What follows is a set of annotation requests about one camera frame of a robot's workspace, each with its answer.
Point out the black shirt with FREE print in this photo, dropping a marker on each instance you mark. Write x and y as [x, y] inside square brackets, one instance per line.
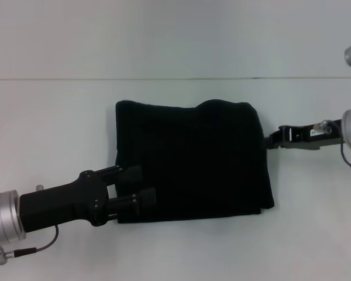
[193, 161]

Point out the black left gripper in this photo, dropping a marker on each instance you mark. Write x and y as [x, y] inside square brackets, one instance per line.
[61, 202]

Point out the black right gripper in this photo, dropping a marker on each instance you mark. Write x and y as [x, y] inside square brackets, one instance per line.
[319, 136]

